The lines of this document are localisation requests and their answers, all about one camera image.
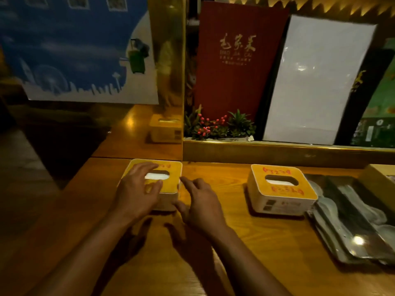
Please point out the red menu board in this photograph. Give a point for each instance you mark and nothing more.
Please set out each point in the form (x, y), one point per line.
(237, 89)

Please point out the person's left forearm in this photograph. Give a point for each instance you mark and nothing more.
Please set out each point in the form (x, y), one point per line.
(83, 258)

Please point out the green plant with red berries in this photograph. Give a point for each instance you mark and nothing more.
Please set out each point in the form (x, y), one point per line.
(237, 126)

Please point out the yellow-top white tissue box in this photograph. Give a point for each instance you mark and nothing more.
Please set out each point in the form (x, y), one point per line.
(172, 169)
(277, 206)

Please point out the white blank board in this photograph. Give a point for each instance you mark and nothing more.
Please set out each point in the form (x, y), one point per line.
(314, 89)

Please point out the large green laminated menu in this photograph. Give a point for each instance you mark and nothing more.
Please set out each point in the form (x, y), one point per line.
(385, 98)

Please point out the tray of white spoons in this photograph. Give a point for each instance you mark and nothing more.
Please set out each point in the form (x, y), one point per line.
(370, 234)
(321, 221)

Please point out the person's right hand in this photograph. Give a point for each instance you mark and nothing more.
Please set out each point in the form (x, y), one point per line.
(203, 215)

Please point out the black menu folder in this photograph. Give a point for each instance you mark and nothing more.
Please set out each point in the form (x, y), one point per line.
(361, 98)

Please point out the blue skyline poster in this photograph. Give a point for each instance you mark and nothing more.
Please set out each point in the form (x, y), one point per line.
(77, 43)

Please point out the person's right forearm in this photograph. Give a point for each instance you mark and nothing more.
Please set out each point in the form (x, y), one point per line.
(250, 268)

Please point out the gold mirrored panel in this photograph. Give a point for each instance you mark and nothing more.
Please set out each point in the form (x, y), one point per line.
(166, 43)

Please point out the person's left hand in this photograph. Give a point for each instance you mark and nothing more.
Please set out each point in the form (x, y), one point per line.
(132, 197)

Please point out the wooden box with clear lid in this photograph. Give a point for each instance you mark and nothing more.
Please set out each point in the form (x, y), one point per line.
(376, 181)

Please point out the pile of white spoons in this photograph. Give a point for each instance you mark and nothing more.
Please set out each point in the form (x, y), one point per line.
(367, 206)
(324, 206)

